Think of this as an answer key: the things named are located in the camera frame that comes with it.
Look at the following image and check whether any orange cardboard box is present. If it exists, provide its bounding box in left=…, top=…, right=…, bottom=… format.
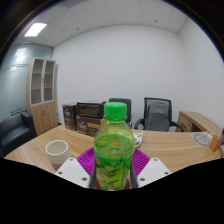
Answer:
left=208, top=133, right=224, bottom=153

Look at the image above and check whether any ceiling light panel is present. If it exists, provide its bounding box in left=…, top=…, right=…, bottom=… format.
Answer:
left=23, top=22, right=48, bottom=38

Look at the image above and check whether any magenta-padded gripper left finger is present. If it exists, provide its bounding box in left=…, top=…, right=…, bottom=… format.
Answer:
left=54, top=147, right=98, bottom=189

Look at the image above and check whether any white and brown mug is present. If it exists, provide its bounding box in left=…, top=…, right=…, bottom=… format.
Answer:
left=45, top=139, right=73, bottom=172

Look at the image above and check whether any wooden side desk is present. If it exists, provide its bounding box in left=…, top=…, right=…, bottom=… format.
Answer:
left=175, top=110, right=224, bottom=137

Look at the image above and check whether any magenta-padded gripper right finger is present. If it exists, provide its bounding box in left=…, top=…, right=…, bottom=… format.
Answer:
left=129, top=148, right=172, bottom=188

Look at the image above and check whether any black padded office chair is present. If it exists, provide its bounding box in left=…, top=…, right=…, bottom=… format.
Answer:
left=101, top=97, right=133, bottom=129

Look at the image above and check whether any brown box with orange side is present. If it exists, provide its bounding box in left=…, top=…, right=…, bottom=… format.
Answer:
left=75, top=114, right=106, bottom=138

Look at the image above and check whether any black mesh office chair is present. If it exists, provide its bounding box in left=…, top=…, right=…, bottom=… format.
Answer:
left=133, top=96, right=185, bottom=133

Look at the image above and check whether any green drink bottle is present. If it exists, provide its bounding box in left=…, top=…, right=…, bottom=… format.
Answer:
left=92, top=101, right=136, bottom=192

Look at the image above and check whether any grey backpack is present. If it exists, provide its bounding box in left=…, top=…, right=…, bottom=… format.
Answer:
left=145, top=101, right=171, bottom=132

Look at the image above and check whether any dark brown flat box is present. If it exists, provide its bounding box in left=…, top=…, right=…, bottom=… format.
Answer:
left=76, top=100, right=105, bottom=119

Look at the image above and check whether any black sofa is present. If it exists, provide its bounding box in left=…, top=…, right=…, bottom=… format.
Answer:
left=0, top=110, right=38, bottom=158

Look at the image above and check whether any wooden shelf cabinet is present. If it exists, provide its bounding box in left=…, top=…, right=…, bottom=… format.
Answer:
left=25, top=57, right=59, bottom=136

